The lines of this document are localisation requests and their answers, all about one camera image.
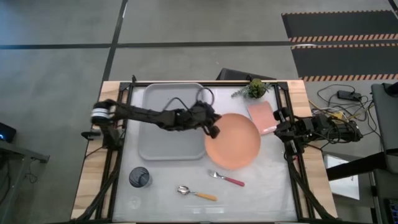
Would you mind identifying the orange round plate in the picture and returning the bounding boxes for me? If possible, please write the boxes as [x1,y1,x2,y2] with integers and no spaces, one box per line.
[204,113,262,171]

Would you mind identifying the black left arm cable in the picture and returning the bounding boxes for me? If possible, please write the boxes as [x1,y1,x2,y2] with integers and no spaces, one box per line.
[162,86,216,113]

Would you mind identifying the black hazard-striped floor mat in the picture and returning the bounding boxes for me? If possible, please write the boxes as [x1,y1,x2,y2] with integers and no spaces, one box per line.
[280,10,398,44]
[290,43,398,83]

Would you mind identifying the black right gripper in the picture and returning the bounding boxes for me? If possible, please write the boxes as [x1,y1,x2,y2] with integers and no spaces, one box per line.
[272,106,308,162]

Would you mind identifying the white paper sheet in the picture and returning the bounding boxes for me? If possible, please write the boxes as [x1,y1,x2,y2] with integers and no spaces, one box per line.
[322,154,361,201]

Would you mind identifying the black aluminium table frame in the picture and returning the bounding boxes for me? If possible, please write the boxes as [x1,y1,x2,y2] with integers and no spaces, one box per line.
[93,75,336,222]

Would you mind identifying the grey plastic tray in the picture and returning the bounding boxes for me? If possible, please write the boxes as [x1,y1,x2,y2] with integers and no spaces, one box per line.
[137,82,208,162]

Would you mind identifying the fork with pink handle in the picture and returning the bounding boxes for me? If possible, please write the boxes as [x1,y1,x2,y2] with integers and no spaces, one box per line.
[208,169,246,188]

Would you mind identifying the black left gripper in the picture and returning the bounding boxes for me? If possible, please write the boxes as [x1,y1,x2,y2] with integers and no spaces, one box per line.
[185,100,223,139]

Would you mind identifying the dark grey side table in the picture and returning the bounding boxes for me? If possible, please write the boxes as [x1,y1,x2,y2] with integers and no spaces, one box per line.
[0,139,51,216]

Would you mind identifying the black electronic device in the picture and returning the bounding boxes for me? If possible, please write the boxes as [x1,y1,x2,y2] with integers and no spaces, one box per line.
[0,121,17,144]

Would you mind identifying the black power adapter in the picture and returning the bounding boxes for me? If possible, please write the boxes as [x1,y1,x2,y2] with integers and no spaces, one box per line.
[336,90,363,101]

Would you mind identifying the grey side desk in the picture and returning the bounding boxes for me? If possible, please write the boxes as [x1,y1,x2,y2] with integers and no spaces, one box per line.
[371,82,398,174]

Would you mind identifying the tangled floor cables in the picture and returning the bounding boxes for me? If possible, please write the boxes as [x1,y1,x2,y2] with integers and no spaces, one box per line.
[309,83,385,147]

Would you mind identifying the spoon with orange handle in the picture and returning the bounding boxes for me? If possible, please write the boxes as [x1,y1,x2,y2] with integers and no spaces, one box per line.
[177,185,219,202]

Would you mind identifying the small green potted plant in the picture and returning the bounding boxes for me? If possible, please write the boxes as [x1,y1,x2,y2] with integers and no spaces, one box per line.
[231,78,272,100]

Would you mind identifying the black monitor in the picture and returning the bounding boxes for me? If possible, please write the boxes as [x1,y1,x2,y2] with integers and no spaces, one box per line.
[215,67,277,82]

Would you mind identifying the dark translucent cup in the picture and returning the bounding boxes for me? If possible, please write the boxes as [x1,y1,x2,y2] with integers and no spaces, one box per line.
[128,166,153,189]

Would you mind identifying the black support beam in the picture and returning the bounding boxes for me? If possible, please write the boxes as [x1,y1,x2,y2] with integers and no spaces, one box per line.
[325,151,388,182]

